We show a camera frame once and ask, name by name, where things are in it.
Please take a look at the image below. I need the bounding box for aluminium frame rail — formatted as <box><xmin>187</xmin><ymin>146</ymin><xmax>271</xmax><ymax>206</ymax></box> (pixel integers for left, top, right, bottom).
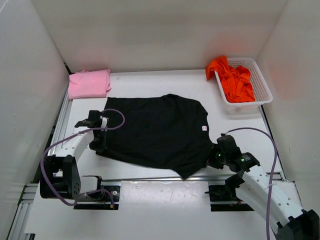
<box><xmin>7</xmin><ymin>93</ymin><xmax>72</xmax><ymax>240</ymax></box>

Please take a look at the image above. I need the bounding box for orange t-shirt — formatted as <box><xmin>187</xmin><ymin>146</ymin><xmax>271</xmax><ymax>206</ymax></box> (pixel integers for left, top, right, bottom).
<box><xmin>205</xmin><ymin>55</ymin><xmax>256</xmax><ymax>104</ymax></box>

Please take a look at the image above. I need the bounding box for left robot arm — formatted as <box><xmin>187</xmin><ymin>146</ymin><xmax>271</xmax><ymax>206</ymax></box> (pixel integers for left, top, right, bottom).
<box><xmin>40</xmin><ymin>110</ymin><xmax>108</xmax><ymax>200</ymax></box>

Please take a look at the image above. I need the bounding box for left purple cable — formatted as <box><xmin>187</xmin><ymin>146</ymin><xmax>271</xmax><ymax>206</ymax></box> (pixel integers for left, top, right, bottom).
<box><xmin>40</xmin><ymin>108</ymin><xmax>126</xmax><ymax>210</ymax></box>

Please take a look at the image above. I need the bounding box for white plastic basket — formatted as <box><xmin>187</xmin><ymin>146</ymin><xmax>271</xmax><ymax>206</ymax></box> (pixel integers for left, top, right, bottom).
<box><xmin>214</xmin><ymin>57</ymin><xmax>273</xmax><ymax>112</ymax></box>

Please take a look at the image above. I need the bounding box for black t-shirt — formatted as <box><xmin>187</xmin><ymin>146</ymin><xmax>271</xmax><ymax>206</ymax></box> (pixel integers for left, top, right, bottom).
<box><xmin>96</xmin><ymin>94</ymin><xmax>214</xmax><ymax>179</ymax></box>

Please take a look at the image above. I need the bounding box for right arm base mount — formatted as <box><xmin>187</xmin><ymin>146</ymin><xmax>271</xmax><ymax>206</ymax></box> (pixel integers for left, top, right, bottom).
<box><xmin>204</xmin><ymin>185</ymin><xmax>254</xmax><ymax>212</ymax></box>

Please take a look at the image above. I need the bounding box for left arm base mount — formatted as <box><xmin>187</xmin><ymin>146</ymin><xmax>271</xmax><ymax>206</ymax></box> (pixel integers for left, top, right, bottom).
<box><xmin>73</xmin><ymin>181</ymin><xmax>121</xmax><ymax>211</ymax></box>

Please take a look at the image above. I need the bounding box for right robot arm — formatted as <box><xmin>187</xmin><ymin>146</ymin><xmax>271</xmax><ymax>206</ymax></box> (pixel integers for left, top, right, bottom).
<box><xmin>207</xmin><ymin>134</ymin><xmax>320</xmax><ymax>240</ymax></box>

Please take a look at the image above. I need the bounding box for pink t-shirt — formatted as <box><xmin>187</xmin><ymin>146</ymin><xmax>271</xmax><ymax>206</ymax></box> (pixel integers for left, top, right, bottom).
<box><xmin>68</xmin><ymin>69</ymin><xmax>112</xmax><ymax>100</ymax></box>

